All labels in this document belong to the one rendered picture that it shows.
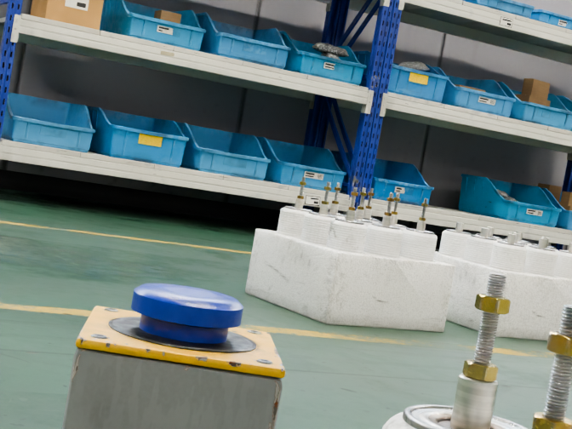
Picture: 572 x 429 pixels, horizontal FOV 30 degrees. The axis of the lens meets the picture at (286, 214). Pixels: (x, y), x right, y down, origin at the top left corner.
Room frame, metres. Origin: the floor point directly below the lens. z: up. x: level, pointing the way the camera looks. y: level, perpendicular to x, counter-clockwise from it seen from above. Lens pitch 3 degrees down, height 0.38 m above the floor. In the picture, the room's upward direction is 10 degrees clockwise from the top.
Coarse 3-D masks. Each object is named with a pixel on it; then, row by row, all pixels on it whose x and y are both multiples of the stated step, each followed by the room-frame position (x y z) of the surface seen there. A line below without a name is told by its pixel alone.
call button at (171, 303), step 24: (144, 288) 0.38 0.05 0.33; (168, 288) 0.38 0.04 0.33; (192, 288) 0.40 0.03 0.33; (144, 312) 0.37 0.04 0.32; (168, 312) 0.36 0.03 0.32; (192, 312) 0.36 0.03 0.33; (216, 312) 0.37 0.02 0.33; (240, 312) 0.38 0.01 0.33; (168, 336) 0.37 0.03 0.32; (192, 336) 0.37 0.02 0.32; (216, 336) 0.37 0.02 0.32
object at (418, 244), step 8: (424, 200) 2.82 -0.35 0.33; (424, 208) 2.82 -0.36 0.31; (424, 216) 2.82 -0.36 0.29; (424, 224) 2.81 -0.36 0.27; (408, 232) 2.79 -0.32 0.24; (416, 232) 2.78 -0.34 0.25; (424, 232) 2.79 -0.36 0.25; (432, 232) 2.81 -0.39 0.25; (408, 240) 2.79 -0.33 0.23; (416, 240) 2.78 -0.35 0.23; (424, 240) 2.78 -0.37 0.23; (432, 240) 2.79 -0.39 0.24; (400, 248) 2.81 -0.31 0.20; (408, 248) 2.78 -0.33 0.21; (416, 248) 2.78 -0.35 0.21; (424, 248) 2.78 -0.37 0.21; (432, 248) 2.79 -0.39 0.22; (408, 256) 2.78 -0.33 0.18; (416, 256) 2.78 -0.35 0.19; (424, 256) 2.78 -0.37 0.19; (432, 256) 2.80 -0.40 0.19
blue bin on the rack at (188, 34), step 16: (112, 0) 5.02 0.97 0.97; (112, 16) 4.99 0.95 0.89; (128, 16) 4.78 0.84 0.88; (144, 16) 4.76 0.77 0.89; (192, 16) 5.08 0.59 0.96; (112, 32) 4.97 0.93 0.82; (128, 32) 4.78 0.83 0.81; (144, 32) 4.78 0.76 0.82; (160, 32) 4.82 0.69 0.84; (176, 32) 4.85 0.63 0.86; (192, 32) 4.88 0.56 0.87; (192, 48) 4.90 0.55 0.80
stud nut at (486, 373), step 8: (472, 360) 0.60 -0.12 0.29; (464, 368) 0.59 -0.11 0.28; (472, 368) 0.59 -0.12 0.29; (480, 368) 0.58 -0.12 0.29; (488, 368) 0.58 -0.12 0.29; (496, 368) 0.59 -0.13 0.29; (472, 376) 0.59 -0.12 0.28; (480, 376) 0.58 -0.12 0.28; (488, 376) 0.58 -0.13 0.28; (496, 376) 0.59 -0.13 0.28
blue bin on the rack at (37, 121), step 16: (16, 96) 5.02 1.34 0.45; (32, 96) 5.05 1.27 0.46; (16, 112) 5.02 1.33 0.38; (32, 112) 5.05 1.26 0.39; (48, 112) 5.08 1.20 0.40; (64, 112) 5.12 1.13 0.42; (80, 112) 4.94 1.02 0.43; (16, 128) 4.56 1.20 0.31; (32, 128) 4.59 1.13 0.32; (48, 128) 4.61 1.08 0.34; (64, 128) 4.64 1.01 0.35; (80, 128) 4.67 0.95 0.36; (32, 144) 4.60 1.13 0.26; (48, 144) 4.63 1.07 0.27; (64, 144) 4.66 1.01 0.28; (80, 144) 4.69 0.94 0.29
